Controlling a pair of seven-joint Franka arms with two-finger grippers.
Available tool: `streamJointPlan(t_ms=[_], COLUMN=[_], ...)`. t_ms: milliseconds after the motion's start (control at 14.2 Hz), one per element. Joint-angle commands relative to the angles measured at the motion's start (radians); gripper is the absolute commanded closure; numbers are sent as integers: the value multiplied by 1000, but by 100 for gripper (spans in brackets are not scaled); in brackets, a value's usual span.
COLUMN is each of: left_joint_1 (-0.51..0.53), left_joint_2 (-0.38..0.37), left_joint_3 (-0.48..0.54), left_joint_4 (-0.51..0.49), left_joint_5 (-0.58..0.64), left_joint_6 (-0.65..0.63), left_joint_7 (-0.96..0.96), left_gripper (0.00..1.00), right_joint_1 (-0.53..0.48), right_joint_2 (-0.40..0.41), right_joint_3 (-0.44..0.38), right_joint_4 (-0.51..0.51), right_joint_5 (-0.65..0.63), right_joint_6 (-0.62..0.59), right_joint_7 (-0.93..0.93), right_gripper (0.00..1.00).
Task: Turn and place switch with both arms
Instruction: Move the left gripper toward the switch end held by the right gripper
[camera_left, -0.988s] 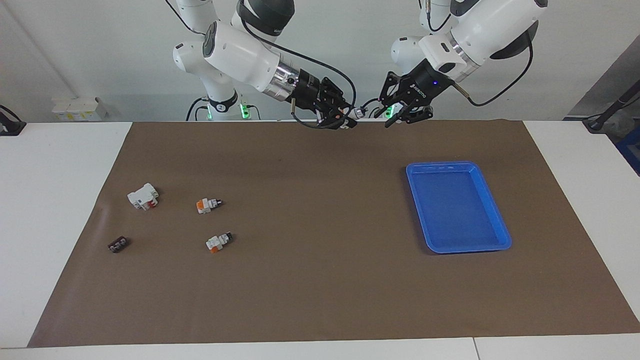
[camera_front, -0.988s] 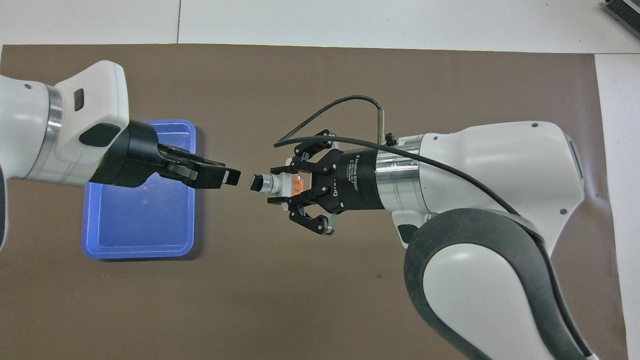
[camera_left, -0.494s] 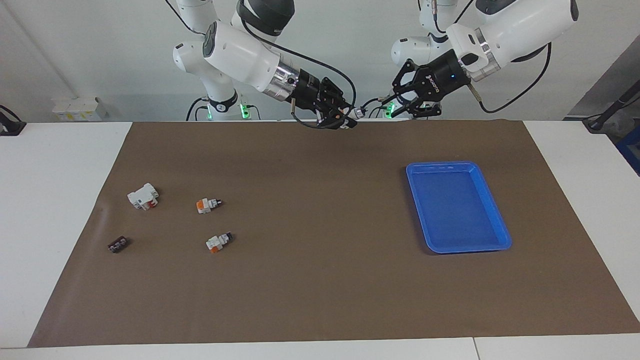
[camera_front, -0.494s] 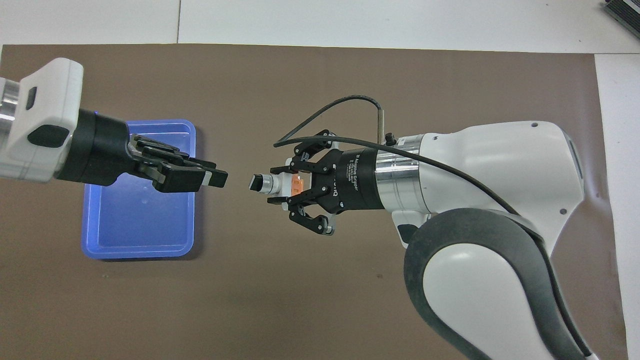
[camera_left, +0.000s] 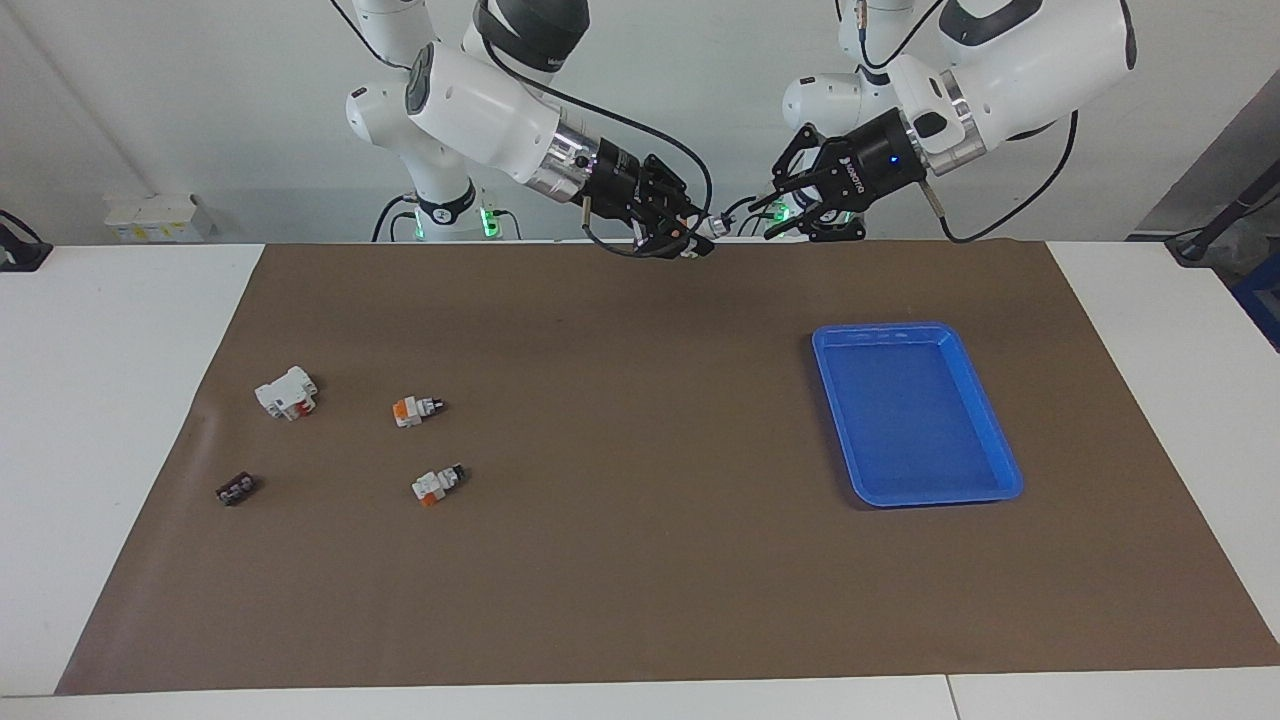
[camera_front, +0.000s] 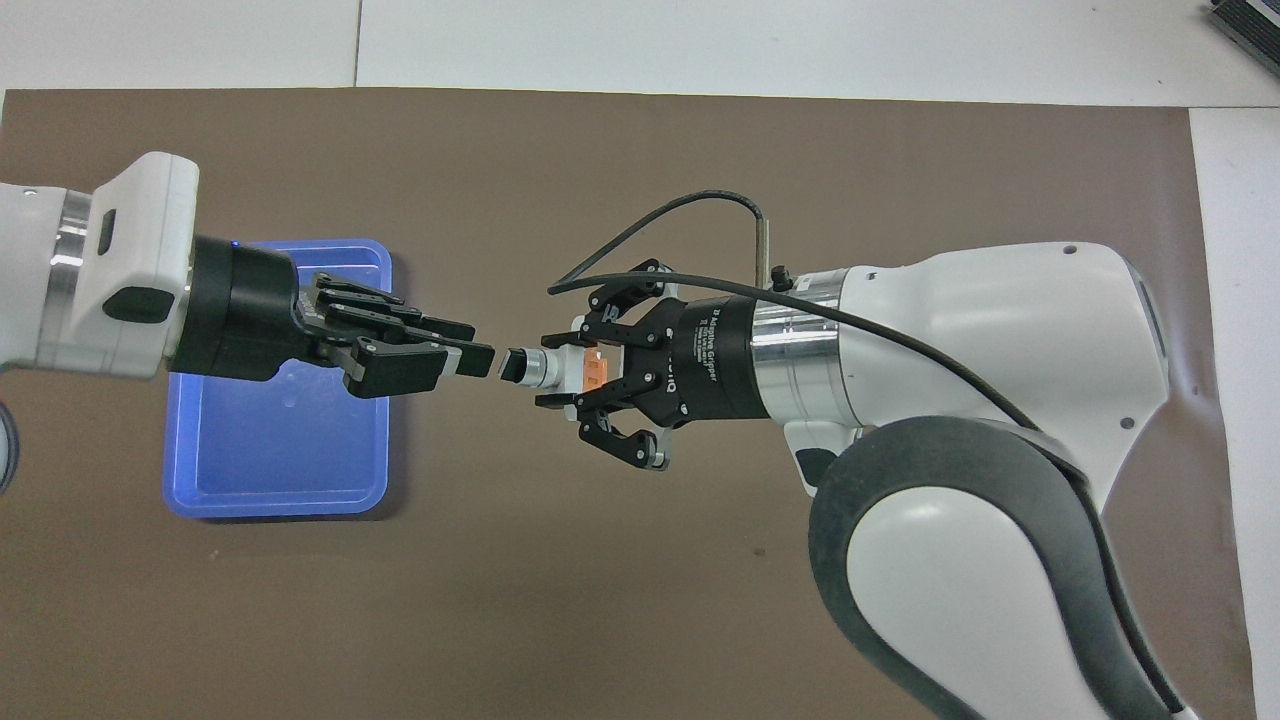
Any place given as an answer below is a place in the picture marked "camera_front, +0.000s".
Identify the dark ribbed device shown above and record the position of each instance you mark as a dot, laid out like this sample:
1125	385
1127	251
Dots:
1250	18

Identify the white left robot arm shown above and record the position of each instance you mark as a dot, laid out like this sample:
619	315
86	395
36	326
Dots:
130	250

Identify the orange white rotary switch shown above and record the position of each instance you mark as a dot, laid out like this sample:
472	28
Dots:
540	367

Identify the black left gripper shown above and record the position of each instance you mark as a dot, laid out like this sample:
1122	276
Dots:
240	315

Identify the blue plastic tray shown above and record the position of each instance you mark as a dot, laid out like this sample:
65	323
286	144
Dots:
290	450

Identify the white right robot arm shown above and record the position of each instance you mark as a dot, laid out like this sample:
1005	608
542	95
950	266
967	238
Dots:
1000	330

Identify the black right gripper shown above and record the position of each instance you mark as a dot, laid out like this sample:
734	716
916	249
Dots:
710	360

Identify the brown table mat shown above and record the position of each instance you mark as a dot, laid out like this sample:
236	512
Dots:
600	580

